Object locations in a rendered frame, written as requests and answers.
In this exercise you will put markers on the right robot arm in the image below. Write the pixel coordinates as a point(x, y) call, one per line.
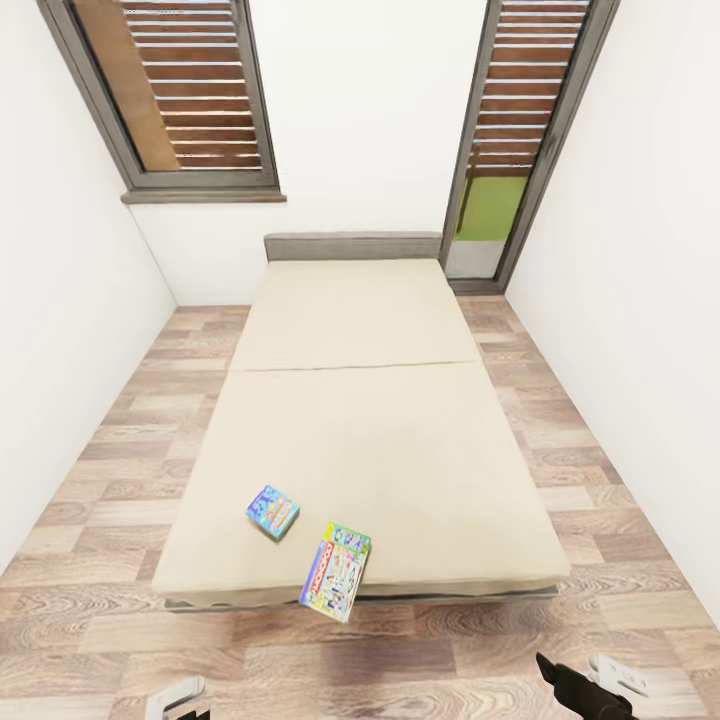
point(595, 697)

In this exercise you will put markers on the board game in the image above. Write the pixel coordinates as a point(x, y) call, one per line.
point(336, 571)
point(273, 511)

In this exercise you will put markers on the door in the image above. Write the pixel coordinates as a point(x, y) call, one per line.
point(534, 63)

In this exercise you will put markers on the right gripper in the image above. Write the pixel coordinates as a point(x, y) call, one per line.
point(574, 691)

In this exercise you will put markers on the bed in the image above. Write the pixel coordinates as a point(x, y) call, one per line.
point(357, 391)

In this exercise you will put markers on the fixed window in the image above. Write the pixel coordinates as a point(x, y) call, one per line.
point(175, 88)

